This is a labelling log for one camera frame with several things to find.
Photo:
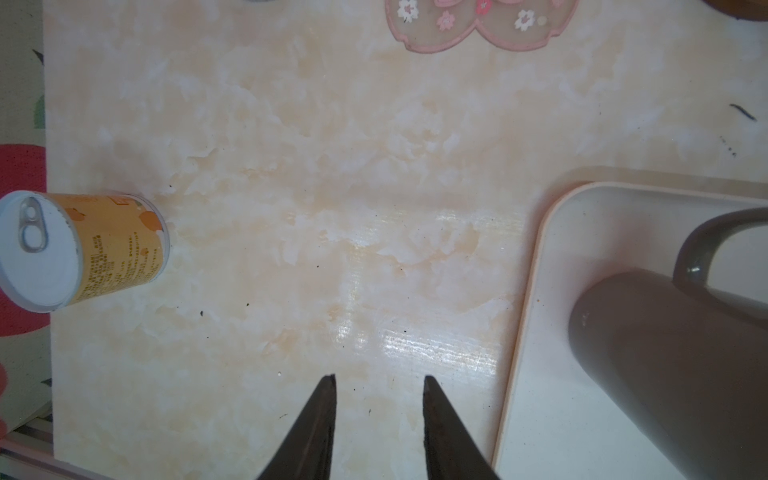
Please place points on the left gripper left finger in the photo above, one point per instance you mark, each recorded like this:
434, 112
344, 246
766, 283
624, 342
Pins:
306, 452

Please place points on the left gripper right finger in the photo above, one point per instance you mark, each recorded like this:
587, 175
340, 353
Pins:
450, 452

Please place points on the grey mug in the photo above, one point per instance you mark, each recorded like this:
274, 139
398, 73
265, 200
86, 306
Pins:
685, 362

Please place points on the pink flower coaster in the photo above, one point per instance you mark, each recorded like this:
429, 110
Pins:
432, 26

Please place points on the brown wooden round coaster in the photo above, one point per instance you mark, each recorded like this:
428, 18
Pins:
750, 10

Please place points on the translucent plastic tray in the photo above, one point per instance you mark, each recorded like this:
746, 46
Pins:
557, 423

